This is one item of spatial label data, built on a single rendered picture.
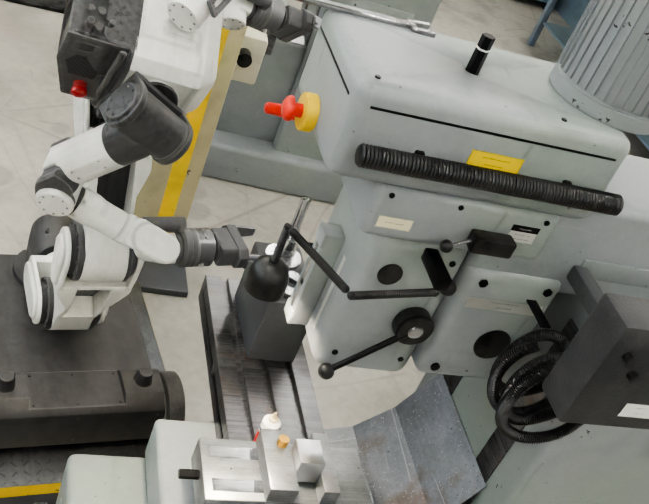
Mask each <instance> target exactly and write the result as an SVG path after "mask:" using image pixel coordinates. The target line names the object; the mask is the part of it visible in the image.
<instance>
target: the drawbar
mask: <svg viewBox="0 0 649 504"><path fill-rule="evenodd" d="M495 39H496V38H495V37H494V36H493V35H491V34H489V33H482V35H481V37H480V40H479V42H478V44H477V45H478V47H479V48H480V49H483V50H485V51H489V50H490V49H491V47H492V45H493V43H494V41H495ZM488 53H489V52H488ZM488 53H485V52H482V51H480V50H478V48H477V47H476V48H475V50H474V52H473V54H472V56H471V58H470V60H469V63H468V65H467V67H466V69H465V70H466V71H467V72H469V73H471V74H473V75H477V76H478V74H479V72H480V70H481V68H482V66H483V64H484V62H485V60H486V58H487V55H488Z"/></svg>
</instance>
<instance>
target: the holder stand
mask: <svg viewBox="0 0 649 504"><path fill-rule="evenodd" d="M276 244H277V243H274V244H272V243H264V242H257V241H256V242H255V243H254V245H253V248H252V251H251V253H250V255H263V254H271V255H272V254H273V252H274V249H275V247H276ZM286 263H287V265H288V267H289V283H288V286H287V288H286V291H285V293H284V296H283V297H282V298H281V299H280V300H278V301H275V302H265V301H261V300H258V299H256V298H254V297H253V296H251V295H250V294H249V293H248V292H247V291H246V289H245V288H244V285H243V281H244V278H245V276H246V273H247V270H248V268H249V267H247V268H246V269H245V270H244V272H243V275H242V278H241V280H240V283H239V286H238V288H237V291H236V294H235V296H234V297H235V302H236V307H237V311H238V316H239V321H240V326H241V331H242V336H243V341H244V346H245V351H246V356H247V358H250V359H262V360H274V361H285V362H293V361H294V359H295V357H296V355H297V352H298V350H299V348H300V346H301V343H302V341H303V339H304V337H305V334H306V328H305V325H301V324H288V323H287V320H286V316H285V311H284V307H285V305H286V303H287V300H288V298H291V296H292V293H293V291H294V289H295V286H296V284H297V281H298V279H299V277H300V274H301V272H302V270H303V267H304V265H305V263H304V260H303V256H302V253H301V250H300V248H299V247H298V248H297V250H296V252H295V255H294V257H293V260H291V261H289V262H286Z"/></svg>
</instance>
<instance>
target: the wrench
mask: <svg viewBox="0 0 649 504"><path fill-rule="evenodd" d="M296 1H300V2H304V3H308V4H312V5H316V6H320V7H324V8H328V9H332V10H336V11H340V12H344V13H348V14H352V15H356V16H360V17H364V18H368V19H372V20H376V21H380V22H383V23H387V24H391V25H395V26H399V27H403V28H407V29H410V30H411V31H412V32H414V33H418V34H420V35H424V36H428V37H432V38H435V36H436V33H435V32H434V31H431V30H427V29H429V28H430V24H429V23H427V22H423V21H419V20H415V19H409V18H407V19H406V20H404V19H400V18H396V17H392V16H388V15H385V14H381V13H377V12H373V11H369V10H365V9H361V8H357V7H353V6H349V5H345V4H341V3H337V2H333V1H330V0H296ZM419 27H420V28H419ZM423 28H424V29H423Z"/></svg>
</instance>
